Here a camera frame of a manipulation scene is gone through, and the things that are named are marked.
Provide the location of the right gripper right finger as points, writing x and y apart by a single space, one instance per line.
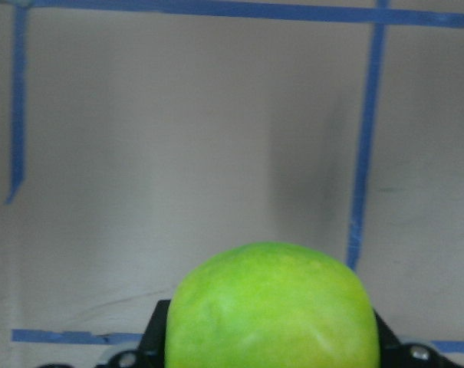
388 340

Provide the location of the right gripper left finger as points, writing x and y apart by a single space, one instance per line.
153 339

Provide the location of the green apple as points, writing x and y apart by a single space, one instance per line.
271 305

